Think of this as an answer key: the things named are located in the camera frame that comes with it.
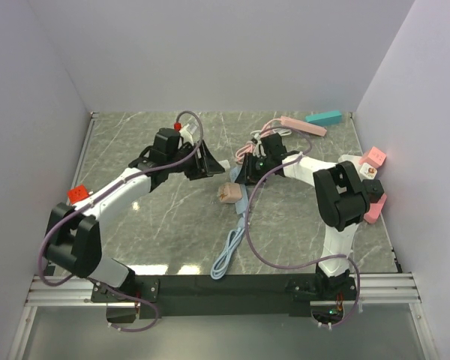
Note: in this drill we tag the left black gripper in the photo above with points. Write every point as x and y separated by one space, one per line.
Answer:
211 166

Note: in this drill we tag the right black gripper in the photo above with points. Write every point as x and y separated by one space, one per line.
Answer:
247 175

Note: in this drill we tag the peach cartoon charger plug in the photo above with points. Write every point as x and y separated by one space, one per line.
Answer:
229 193

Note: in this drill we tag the light blue power strip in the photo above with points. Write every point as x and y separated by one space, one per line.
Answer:
234 237

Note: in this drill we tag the black cube plug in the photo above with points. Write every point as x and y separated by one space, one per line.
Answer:
373 189

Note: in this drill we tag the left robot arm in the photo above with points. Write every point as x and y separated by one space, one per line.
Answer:
73 235

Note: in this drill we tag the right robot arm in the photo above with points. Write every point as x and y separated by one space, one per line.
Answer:
340 194

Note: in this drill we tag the white cartoon charger plug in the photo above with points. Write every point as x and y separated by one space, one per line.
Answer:
367 172

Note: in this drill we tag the red cube socket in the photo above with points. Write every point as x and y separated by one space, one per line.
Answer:
77 194

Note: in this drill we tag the pink cube socket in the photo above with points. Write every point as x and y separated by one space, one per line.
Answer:
374 157

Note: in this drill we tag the teal power strip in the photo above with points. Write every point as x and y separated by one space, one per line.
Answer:
324 118

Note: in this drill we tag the white triangular power strip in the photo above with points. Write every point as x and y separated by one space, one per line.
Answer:
352 158

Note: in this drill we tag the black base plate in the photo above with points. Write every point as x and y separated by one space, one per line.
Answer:
239 294

